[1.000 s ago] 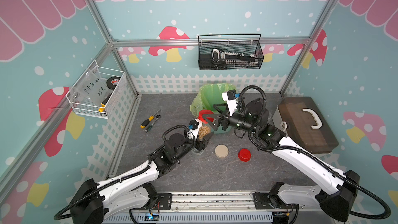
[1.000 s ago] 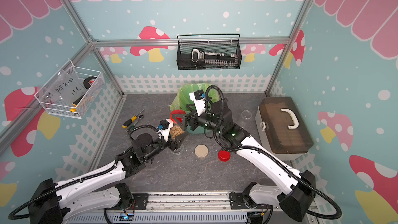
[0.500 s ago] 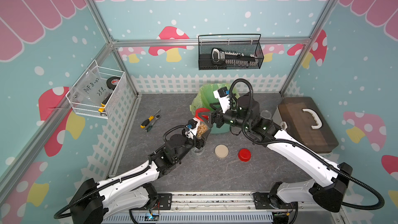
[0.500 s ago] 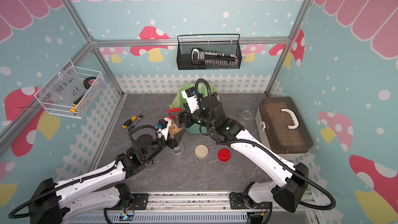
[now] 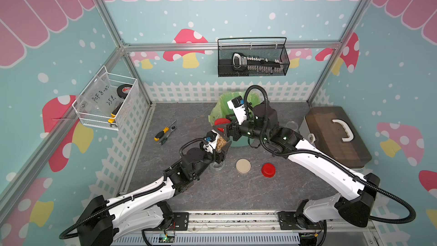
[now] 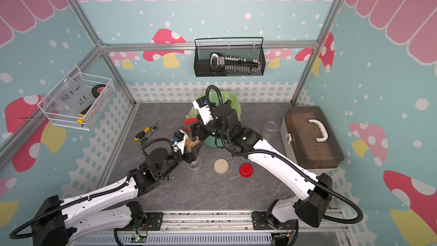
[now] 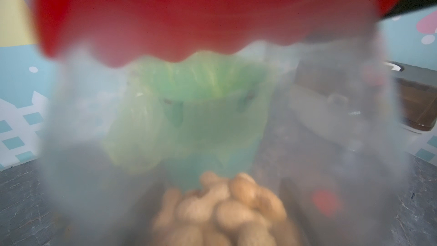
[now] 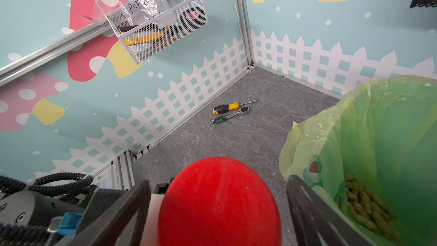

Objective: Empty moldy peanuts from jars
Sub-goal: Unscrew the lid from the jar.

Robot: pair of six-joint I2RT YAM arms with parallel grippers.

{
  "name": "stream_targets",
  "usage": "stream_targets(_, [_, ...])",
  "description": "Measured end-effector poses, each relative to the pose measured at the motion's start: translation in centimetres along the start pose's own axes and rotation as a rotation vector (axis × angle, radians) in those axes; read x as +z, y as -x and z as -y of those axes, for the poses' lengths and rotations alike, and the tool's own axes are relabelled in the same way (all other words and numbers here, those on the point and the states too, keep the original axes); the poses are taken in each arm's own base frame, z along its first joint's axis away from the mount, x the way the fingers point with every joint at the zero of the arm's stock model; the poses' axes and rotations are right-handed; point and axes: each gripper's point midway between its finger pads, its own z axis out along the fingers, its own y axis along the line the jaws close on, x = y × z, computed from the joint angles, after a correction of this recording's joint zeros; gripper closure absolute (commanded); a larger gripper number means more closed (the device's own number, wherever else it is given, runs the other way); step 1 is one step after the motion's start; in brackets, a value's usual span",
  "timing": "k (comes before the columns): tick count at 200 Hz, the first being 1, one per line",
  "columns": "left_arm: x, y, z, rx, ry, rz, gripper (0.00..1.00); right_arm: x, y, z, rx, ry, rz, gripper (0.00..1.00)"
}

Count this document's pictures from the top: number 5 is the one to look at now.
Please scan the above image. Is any peanut jar beige lid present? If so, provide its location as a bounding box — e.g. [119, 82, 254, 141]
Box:
[209, 162, 224, 172]

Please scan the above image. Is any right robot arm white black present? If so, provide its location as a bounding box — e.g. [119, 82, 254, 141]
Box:
[204, 85, 416, 228]

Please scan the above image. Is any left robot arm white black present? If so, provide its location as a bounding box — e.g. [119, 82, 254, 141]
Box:
[59, 137, 231, 246]

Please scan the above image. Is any green trash bin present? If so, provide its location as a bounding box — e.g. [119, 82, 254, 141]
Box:
[231, 137, 254, 148]

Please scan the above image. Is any green plastic bin liner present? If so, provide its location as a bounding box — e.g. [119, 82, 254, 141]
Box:
[208, 92, 262, 125]

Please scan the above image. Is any yellow black screwdriver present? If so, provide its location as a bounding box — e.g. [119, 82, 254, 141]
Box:
[154, 120, 176, 141]

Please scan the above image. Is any socket wrench set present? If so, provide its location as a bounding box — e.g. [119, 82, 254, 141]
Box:
[231, 53, 284, 75]

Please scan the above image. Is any brown lidded tool box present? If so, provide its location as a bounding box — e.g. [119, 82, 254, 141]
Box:
[299, 107, 372, 169]

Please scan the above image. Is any yellow utility knife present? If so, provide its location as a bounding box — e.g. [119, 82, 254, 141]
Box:
[108, 104, 122, 125]

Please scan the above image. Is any black tape roll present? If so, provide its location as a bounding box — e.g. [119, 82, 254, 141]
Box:
[117, 84, 133, 99]

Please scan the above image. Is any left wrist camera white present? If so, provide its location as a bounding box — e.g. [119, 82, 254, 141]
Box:
[201, 131, 219, 154]

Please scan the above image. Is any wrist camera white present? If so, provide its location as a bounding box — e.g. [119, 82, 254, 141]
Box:
[227, 96, 249, 125]
[201, 131, 219, 154]

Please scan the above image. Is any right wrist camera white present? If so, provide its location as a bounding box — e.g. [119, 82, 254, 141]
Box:
[227, 96, 249, 125]

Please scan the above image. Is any black wire mesh basket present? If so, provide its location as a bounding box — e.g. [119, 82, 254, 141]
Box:
[217, 37, 290, 77]

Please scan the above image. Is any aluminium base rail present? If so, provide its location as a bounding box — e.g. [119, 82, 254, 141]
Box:
[113, 210, 382, 246]

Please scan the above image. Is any clear wall bin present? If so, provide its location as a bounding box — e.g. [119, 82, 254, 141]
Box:
[72, 67, 142, 131]

